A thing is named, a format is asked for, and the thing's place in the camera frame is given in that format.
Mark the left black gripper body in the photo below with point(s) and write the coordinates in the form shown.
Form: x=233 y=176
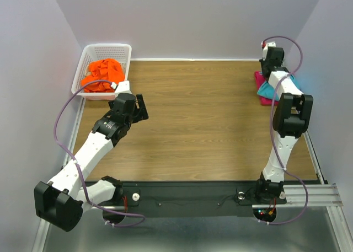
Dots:
x=135 y=114

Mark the folded magenta t-shirt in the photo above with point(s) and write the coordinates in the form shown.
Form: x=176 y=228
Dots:
x=262 y=97

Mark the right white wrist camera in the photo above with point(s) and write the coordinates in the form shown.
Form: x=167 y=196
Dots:
x=267 y=49

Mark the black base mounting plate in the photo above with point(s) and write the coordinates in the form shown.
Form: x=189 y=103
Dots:
x=155 y=199

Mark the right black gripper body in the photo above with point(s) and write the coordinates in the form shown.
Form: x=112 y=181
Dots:
x=264 y=63

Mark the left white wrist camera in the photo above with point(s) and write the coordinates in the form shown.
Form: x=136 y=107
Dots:
x=122 y=87

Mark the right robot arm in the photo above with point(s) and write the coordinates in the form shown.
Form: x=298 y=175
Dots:
x=288 y=121

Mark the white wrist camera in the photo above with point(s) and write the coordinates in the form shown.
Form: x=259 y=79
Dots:
x=122 y=87
x=267 y=49

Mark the orange t-shirt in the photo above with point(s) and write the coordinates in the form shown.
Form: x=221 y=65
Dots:
x=107 y=69

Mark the cyan blue t-shirt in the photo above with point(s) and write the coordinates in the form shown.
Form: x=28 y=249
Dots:
x=266 y=90

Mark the white plastic laundry basket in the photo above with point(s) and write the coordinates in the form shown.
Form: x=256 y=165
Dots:
x=96 y=52

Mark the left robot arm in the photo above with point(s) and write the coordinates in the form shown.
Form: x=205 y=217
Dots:
x=64 y=198

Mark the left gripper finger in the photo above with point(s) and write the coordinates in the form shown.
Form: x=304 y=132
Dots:
x=137 y=118
x=142 y=110

